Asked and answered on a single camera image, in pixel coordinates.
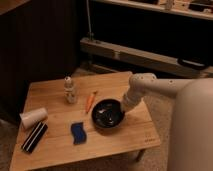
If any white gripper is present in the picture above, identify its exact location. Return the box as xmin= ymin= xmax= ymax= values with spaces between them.
xmin=121 ymin=94 xmax=140 ymax=112

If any black ceramic bowl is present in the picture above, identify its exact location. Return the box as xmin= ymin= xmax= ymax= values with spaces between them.
xmin=91 ymin=99 xmax=125 ymax=129

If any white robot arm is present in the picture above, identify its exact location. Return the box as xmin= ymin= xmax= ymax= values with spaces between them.
xmin=121 ymin=73 xmax=213 ymax=171

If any orange carrot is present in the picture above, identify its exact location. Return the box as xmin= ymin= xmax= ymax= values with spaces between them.
xmin=85 ymin=91 xmax=98 ymax=114

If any long grey case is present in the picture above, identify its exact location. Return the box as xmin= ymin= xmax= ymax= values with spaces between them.
xmin=80 ymin=37 xmax=213 ymax=78

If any low wooden table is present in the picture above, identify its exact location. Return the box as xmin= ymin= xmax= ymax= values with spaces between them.
xmin=10 ymin=72 xmax=160 ymax=171

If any clear plastic bottle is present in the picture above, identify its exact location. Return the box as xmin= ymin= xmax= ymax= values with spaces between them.
xmin=64 ymin=76 xmax=77 ymax=104

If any blue sponge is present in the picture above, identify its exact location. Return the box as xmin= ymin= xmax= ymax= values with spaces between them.
xmin=71 ymin=122 xmax=87 ymax=145

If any metal pole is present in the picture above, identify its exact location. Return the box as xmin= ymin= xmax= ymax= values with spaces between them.
xmin=86 ymin=0 xmax=94 ymax=41

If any black striped box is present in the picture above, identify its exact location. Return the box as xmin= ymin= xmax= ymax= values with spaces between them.
xmin=21 ymin=122 xmax=48 ymax=153

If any white paper cup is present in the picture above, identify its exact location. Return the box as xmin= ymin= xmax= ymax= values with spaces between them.
xmin=20 ymin=108 xmax=48 ymax=129

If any black case handle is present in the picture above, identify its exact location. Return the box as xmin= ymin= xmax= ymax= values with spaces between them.
xmin=177 ymin=58 xmax=209 ymax=70

